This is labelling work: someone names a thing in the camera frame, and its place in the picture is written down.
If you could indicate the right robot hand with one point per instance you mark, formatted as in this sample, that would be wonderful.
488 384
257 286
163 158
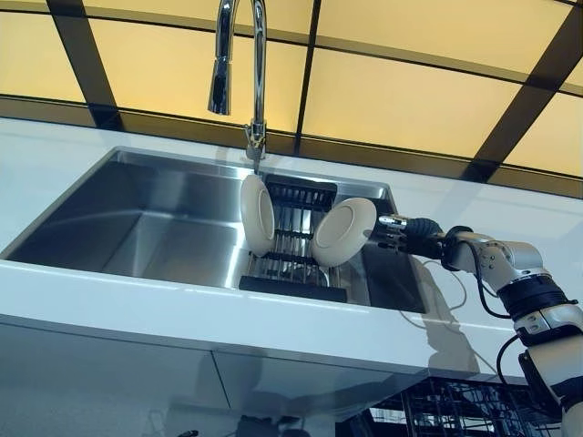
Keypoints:
419 236

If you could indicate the cream round plate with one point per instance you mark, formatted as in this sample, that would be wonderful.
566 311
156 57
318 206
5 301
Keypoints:
341 232
252 218

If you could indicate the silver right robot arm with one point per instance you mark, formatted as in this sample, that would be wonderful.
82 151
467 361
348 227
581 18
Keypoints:
514 264

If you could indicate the black roll-up drying rack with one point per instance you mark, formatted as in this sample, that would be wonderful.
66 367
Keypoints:
296 191

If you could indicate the chrome gooseneck faucet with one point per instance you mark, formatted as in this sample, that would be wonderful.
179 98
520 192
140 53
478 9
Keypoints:
259 68

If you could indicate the stainless steel sink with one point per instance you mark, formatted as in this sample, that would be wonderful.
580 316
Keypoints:
136 218

